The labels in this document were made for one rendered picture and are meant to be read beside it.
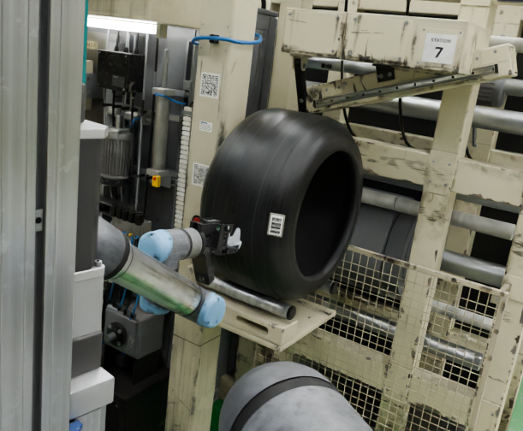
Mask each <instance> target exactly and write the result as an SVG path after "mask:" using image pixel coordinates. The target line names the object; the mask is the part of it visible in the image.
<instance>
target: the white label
mask: <svg viewBox="0 0 523 431"><path fill-rule="evenodd" d="M284 220H285V215H278V214H274V213H270V220H269V226H268V232H267V234H269V235H273V236H277V237H282V230H283V225H284Z"/></svg>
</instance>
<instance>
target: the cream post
mask: <svg viewBox="0 0 523 431"><path fill-rule="evenodd" d="M258 4H259V0H203V4H202V14H201V24H200V34H199V35H200V36H210V34H216V35H219V37H225V38H232V39H237V40H246V41H253V40H254V34H255V27H256V19H257V11H258ZM252 56H253V44H234V43H230V42H226V41H219V44H213V43H209V40H200V41H199V52H198V62H197V72H196V81H195V91H194V101H193V119H192V129H191V139H190V149H189V158H188V168H187V189H186V197H185V206H184V216H183V226H182V228H189V226H190V221H192V220H193V218H195V217H198V218H199V213H200V201H201V195H202V191H203V187H201V186H196V185H193V184H192V175H193V162H197V163H201V164H204V165H207V166H210V165H211V162H212V159H213V157H214V156H215V154H216V152H217V150H218V148H219V147H220V145H221V144H222V142H223V141H224V140H225V139H226V137H227V136H228V135H229V134H230V133H231V132H232V131H233V130H234V129H235V128H236V127H237V126H238V125H239V124H240V123H241V122H242V121H243V120H244V119H245V117H246V109H247V95H248V87H249V80H250V72H251V64H252ZM201 72H206V73H212V74H220V83H219V92H218V99H216V98H211V97H202V96H200V95H199V91H200V81H201ZM200 121H206V122H210V123H212V129H211V133H210V132H206V131H201V130H199V124H200ZM199 219H200V218H199ZM191 264H193V261H192V258H190V259H185V260H180V264H179V274H181V275H183V276H185V273H186V267H187V266H188V265H191ZM221 329H222V328H221V327H219V326H218V325H216V326H215V327H214V328H206V327H203V326H199V325H198V324H197V323H195V322H192V321H190V320H188V319H187V318H185V317H183V316H179V315H177V314H176V313H175V321H174V332H173V341H172V351H171V360H170V371H169V389H168V398H167V409H166V418H165V430H164V431H210V427H211V413H212V405H213V397H214V389H215V382H216V374H217V360H218V352H219V344H220V337H221Z"/></svg>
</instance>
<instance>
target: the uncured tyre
mask: <svg viewBox="0 0 523 431"><path fill-rule="evenodd" d="M362 191H363V164H362V159H361V154H360V150H359V147H358V146H357V144H356V142H355V141H354V138H353V137H352V135H351V133H350V132H349V131H348V129H347V128H346V127H345V126H344V125H343V124H341V123H340V122H339V121H336V120H334V119H332V118H330V117H328V116H323V115H314V114H309V113H305V112H299V111H295V110H290V109H281V108H273V109H262V110H260V111H257V112H255V113H253V114H251V115H249V116H248V117H247V118H246V119H244V120H243V121H242V122H241V123H240V124H239V125H238V126H237V127H236V128H235V129H234V130H233V131H232V132H231V133H230V134H229V135H228V136H227V137H226V139H225V140H224V141H223V142H222V144H221V145H220V147H219V148H218V150H217V152H216V154H215V156H214V157H213V159H212V162H211V165H210V167H209V169H208V172H207V175H206V177H205V183H204V186H203V191H202V195H201V201H200V213H199V218H210V217H213V220H219V221H221V223H222V224H224V225H226V224H234V226H233V230H232V233H230V237H231V236H233V234H234V232H235V230H236V228H239V229H240V230H241V234H240V241H241V247H240V249H239V250H238V251H237V252H236V253H233V254H225V255H219V256H218V255H213V254H211V263H212V266H213V267H214V268H215V270H216V271H217V272H218V273H220V274H221V275H222V276H223V277H225V278H226V279H227V278H228V279H227V280H229V281H231V282H234V283H235V284H238V285H241V286H244V287H246V288H249V289H252V290H254V291H256V292H260V293H263V294H264V295H267V296H271V297H277V298H281V299H280V300H296V299H300V298H303V297H305V296H306V295H308V294H310V293H312V292H314V291H316V290H318V289H319V288H320V287H321V286H322V285H323V284H324V283H325V282H326V281H327V280H328V279H329V278H330V277H331V276H332V275H333V273H334V272H335V270H336V268H337V267H338V265H339V263H340V262H341V260H342V258H343V256H344V254H345V252H346V250H347V248H348V245H349V243H350V240H351V238H352V236H353V233H354V229H355V226H356V222H357V219H358V215H359V212H360V204H361V198H362ZM270 213H274V214H278V215H284V216H285V220H284V225H283V230H282V237H277V236H273V235H269V234H267V232H268V226H269V220H270ZM238 282H239V283H238Z"/></svg>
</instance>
